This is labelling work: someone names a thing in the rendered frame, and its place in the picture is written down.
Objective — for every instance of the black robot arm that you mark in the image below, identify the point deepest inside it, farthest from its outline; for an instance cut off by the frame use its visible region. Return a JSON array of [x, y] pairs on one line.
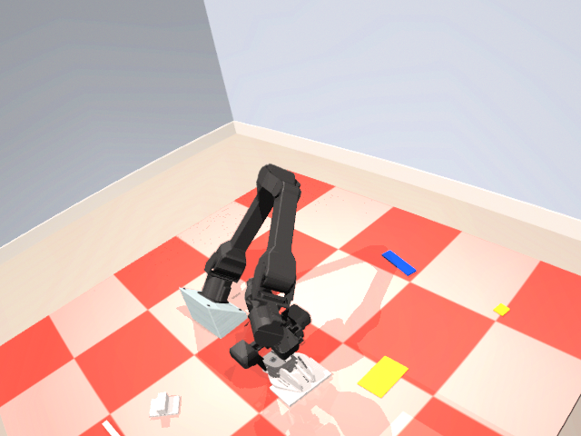
[[277, 188]]

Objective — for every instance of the blue flat bar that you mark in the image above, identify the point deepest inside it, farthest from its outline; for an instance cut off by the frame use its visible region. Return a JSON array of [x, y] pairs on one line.
[[398, 262]]

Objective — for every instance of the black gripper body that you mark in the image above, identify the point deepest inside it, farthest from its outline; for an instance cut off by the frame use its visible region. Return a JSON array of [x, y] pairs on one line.
[[246, 354]]

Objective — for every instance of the yellow flat rectangular plate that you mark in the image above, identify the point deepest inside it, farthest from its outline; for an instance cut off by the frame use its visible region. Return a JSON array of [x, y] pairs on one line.
[[382, 376]]

